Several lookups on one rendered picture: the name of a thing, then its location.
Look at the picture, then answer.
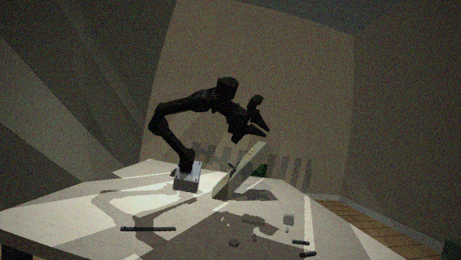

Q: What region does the grey panel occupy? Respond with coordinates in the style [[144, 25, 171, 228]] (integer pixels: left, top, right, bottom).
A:
[[212, 141, 273, 200]]

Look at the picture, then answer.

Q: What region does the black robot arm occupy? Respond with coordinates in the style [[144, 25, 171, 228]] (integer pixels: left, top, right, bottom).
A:
[[148, 77, 245, 173]]

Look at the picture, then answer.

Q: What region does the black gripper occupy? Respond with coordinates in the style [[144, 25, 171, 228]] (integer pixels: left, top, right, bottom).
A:
[[225, 95, 270, 144]]

